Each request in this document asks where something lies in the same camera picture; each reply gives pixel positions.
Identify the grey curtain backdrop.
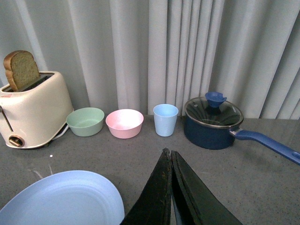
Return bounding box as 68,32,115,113
0,0,300,120

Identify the light blue plastic plate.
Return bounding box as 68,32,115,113
0,170,125,225

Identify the light blue plastic cup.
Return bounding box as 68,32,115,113
153,104,179,137

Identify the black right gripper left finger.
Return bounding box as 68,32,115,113
121,148,173,225

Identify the pink plastic bowl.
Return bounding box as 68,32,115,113
105,109,144,139

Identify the cream white toaster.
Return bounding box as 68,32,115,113
0,71,74,149

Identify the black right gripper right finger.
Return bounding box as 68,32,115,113
171,151,241,225

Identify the green plastic bowl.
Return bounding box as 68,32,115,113
66,107,105,137

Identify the white toaster power cable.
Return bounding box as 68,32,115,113
51,124,70,141

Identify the brown bread slice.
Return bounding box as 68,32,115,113
3,50,40,92

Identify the glass pot lid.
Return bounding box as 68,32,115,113
184,92,244,128

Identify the dark blue saucepan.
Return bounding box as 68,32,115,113
184,117,300,165

